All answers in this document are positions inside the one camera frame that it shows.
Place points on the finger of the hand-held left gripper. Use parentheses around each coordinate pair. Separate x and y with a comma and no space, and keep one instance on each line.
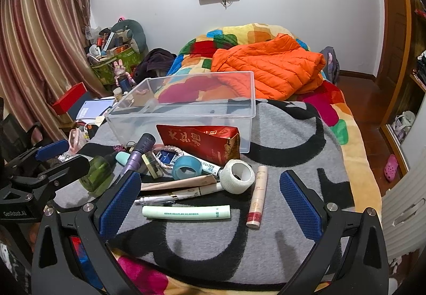
(71,167)
(51,149)

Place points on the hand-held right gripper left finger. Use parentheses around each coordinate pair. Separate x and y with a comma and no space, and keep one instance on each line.
(121,207)

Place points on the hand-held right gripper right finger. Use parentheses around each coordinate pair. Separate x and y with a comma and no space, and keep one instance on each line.
(299,208)

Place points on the green round bottle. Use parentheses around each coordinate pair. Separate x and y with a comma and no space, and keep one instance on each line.
(96,175)

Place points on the beige cosmetic tube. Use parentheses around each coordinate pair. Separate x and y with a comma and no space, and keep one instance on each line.
(259,195)

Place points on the mint green small tube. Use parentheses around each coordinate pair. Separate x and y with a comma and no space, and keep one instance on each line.
(122,157)

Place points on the purple flashlight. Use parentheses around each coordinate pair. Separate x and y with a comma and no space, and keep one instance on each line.
(138,155)

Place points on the green white tube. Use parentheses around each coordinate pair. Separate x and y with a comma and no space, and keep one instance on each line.
(186,212)

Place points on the blue tape roll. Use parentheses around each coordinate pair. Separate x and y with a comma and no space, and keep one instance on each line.
(181,173)

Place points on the clear plastic storage box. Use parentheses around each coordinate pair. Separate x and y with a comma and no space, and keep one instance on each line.
(133,128)

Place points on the white bandage roll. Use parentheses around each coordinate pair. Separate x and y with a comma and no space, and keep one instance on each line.
(229,183)

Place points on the red foil packet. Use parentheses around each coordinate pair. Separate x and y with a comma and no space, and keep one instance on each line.
(196,145)

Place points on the pink plastic bag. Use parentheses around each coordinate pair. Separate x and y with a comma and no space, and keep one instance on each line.
(78,140)

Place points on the dark chair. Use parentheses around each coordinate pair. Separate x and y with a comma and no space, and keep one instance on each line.
(16,135)

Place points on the dark blue box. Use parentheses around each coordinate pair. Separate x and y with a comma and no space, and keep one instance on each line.
(80,105)

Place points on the red flat box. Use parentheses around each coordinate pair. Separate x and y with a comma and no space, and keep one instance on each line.
(68,98)

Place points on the white blue notebook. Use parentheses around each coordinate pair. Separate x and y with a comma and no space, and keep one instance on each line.
(95,108)

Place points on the grey black patterned blanket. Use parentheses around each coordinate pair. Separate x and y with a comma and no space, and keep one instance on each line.
(283,148)

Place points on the blue card box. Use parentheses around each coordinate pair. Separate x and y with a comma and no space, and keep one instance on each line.
(164,158)

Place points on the colourful patchwork blanket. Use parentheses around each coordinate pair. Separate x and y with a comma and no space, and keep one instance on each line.
(352,148)

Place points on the pink slipper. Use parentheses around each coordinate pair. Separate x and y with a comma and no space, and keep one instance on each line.
(391,168)

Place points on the pink rabbit figure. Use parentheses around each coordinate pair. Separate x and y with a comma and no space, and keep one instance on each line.
(121,74)

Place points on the green patterned box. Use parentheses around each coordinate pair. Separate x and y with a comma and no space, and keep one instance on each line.
(113,65)

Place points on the white slatted panel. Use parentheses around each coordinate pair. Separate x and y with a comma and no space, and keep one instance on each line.
(406,212)

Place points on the striped pink curtain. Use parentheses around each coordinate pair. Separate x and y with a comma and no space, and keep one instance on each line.
(43,42)

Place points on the white bag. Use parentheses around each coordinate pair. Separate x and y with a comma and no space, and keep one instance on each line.
(404,125)

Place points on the dark clothes pile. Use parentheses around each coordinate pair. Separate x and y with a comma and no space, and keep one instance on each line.
(156,60)

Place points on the grey plush toy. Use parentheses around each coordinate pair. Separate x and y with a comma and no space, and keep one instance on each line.
(133,30)

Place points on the grey backpack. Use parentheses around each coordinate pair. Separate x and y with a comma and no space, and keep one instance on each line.
(331,65)

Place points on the orange down jacket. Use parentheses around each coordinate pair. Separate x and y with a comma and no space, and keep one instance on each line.
(266,65)

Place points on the wooden door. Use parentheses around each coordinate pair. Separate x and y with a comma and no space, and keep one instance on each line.
(394,15)

